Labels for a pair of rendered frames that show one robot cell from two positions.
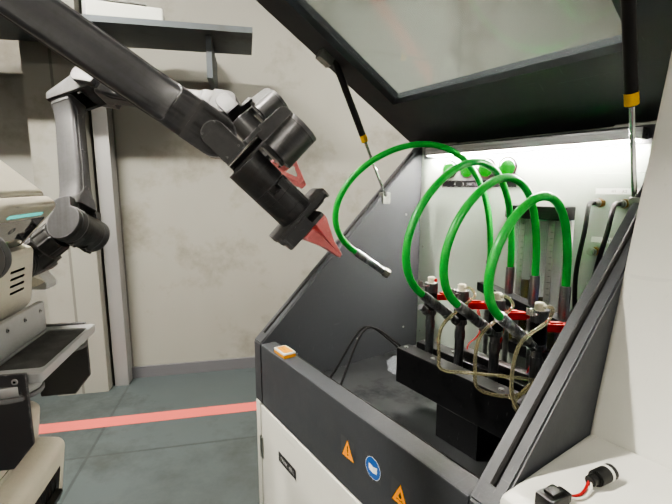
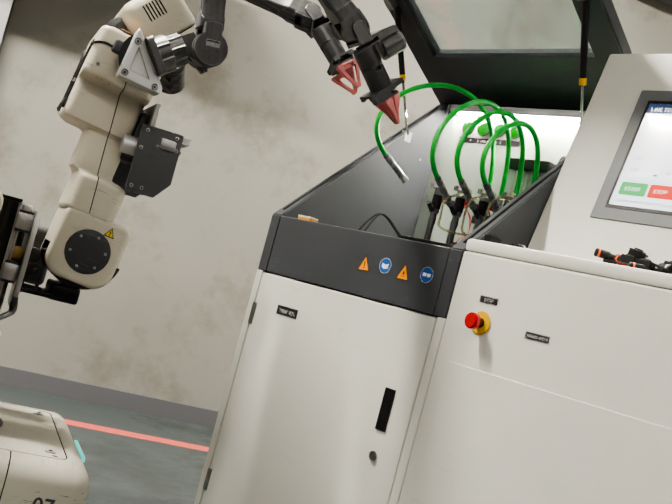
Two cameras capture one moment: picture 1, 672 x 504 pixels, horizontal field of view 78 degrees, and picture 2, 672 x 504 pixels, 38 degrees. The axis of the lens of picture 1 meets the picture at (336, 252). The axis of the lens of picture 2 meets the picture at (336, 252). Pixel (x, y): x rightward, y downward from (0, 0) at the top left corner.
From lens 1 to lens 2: 1.83 m
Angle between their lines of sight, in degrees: 14
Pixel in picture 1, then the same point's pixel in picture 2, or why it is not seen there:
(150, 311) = not seen: outside the picture
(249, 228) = not seen: hidden behind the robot
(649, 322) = (563, 196)
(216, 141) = (359, 31)
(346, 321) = not seen: hidden behind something
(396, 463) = (405, 252)
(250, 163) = (371, 48)
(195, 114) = (353, 14)
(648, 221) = (575, 146)
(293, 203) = (385, 79)
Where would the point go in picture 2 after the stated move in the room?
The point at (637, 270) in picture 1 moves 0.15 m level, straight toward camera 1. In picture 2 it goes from (565, 171) to (549, 156)
